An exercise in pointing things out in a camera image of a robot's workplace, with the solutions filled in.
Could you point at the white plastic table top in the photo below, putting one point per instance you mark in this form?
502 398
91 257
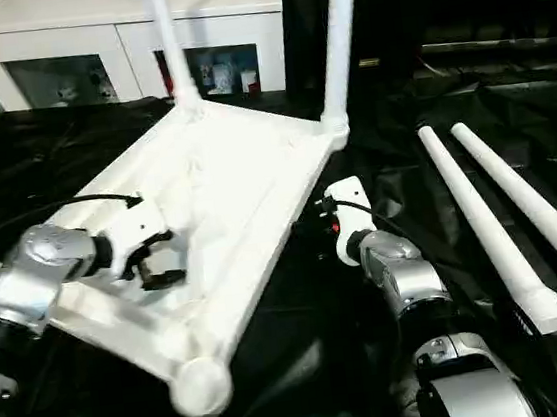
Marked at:
234 173

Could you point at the white plastic table leg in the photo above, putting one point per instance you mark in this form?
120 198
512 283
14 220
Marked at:
339 35
482 225
173 54
523 190

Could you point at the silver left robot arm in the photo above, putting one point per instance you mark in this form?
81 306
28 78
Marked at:
37 256

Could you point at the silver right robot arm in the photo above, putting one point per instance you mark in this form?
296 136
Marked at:
401 265

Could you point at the black table mat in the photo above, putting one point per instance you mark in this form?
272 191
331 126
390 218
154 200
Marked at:
321 314

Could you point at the white glass-door cabinet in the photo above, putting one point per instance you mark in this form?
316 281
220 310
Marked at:
63 42

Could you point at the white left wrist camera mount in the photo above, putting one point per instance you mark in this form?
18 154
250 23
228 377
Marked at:
139 224

